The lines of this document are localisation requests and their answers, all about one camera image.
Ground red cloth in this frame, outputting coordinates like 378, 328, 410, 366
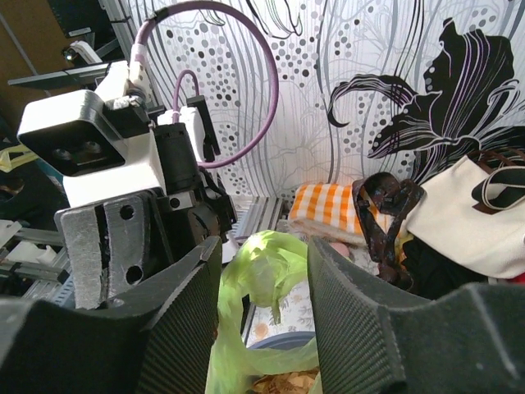
506, 273, 525, 285

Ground orange checkered cloth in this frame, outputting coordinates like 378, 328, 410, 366
288, 183, 367, 247

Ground cream canvas tote bag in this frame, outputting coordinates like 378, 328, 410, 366
405, 156, 524, 279

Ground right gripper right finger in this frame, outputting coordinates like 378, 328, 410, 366
308, 237, 524, 393

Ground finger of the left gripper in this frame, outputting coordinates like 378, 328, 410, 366
55, 204, 109, 309

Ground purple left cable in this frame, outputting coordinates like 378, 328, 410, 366
130, 0, 281, 170

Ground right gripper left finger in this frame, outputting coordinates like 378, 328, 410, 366
1, 236, 222, 393

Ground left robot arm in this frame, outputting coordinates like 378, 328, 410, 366
55, 96, 237, 309

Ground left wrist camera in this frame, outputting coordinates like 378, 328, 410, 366
17, 61, 167, 208

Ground crumpled brown paper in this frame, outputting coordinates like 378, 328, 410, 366
250, 367, 319, 394

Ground blue trash bin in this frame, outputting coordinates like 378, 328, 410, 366
249, 331, 315, 350

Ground green trash bag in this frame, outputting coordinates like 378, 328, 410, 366
204, 229, 325, 394

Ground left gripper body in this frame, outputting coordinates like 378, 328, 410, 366
97, 190, 237, 307

